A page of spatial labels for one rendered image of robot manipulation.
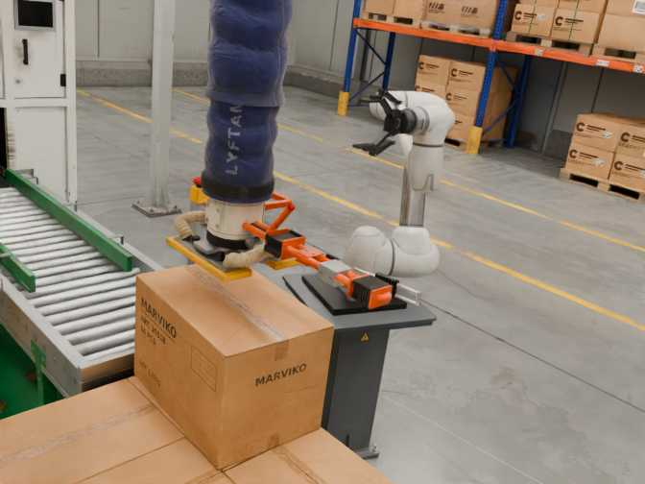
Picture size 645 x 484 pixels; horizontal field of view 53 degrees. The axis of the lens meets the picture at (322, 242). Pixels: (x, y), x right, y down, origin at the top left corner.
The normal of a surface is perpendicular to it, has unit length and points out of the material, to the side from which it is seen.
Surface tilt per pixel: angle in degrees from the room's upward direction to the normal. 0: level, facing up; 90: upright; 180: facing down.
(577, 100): 90
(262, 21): 73
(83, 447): 0
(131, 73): 90
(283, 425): 90
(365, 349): 90
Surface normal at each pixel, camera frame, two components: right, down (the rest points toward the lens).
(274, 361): 0.62, 0.35
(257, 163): 0.51, 0.15
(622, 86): -0.72, 0.17
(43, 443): 0.12, -0.93
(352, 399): 0.40, 0.37
